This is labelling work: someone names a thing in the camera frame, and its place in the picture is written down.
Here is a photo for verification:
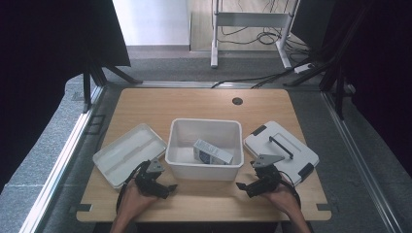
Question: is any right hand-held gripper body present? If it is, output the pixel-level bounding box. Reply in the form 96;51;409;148
251;153;286;197

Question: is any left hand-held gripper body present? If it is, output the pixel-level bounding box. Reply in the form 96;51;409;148
133;158;167;199

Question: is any white plastic tray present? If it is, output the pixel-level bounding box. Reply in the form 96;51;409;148
92;122;168;190

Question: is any white plastic storage box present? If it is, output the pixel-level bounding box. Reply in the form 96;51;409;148
164;117;245;183

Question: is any grey and white carton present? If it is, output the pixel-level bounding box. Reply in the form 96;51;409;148
192;138;234;166

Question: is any person's left hand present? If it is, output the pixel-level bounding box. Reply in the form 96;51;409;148
119;180;159;220

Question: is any person's right hand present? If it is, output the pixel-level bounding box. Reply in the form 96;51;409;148
260;180;302;220

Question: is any white power strip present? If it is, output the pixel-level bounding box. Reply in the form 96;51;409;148
292;62;315;75

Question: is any black tripod stand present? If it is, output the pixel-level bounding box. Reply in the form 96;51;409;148
283;0;370;121
82;61;144;115

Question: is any black curtain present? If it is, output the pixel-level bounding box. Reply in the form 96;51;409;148
322;0;412;178
0;0;132;193

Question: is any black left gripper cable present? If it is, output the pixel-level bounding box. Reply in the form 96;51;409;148
116;160;151;215

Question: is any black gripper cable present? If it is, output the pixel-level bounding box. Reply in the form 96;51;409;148
278;170;303;212
116;160;151;215

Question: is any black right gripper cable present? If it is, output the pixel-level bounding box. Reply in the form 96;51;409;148
278;170;303;212

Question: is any white lid with black handle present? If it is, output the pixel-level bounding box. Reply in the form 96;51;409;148
242;120;321;188

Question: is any metal floor rail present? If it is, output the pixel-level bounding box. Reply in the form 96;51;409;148
320;90;404;233
18;84;105;233

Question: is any bundle of black floor cables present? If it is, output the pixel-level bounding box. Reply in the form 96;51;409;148
210;0;325;90

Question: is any white metal desk frame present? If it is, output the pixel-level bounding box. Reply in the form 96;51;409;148
209;0;301;70

